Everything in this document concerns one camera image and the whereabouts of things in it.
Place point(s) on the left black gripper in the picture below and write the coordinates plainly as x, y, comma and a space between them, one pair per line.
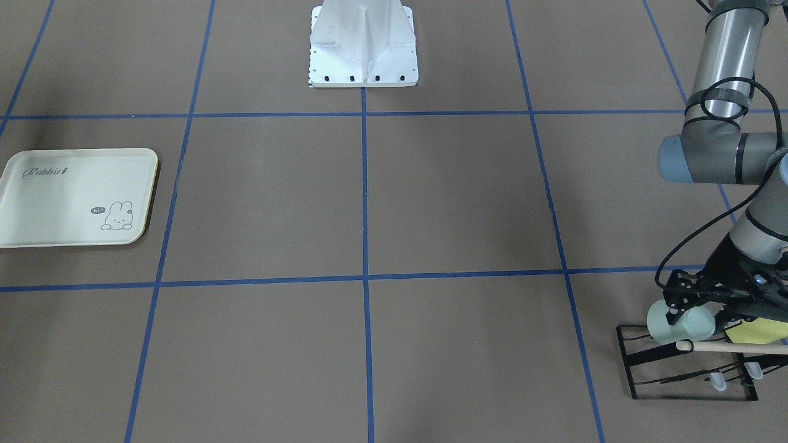
721, 261

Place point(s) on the light green cup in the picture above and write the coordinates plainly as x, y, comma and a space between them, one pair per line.
697, 323

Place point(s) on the yellow cup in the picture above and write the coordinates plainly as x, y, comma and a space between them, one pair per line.
757, 332

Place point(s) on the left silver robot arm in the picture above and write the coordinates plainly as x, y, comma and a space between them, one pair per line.
732, 133

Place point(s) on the black wire cup rack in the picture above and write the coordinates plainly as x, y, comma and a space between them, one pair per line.
654, 372

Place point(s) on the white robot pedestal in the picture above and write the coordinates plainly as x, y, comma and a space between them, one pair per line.
356, 44

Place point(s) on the cream rabbit tray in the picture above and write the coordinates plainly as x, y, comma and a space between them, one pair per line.
81, 197

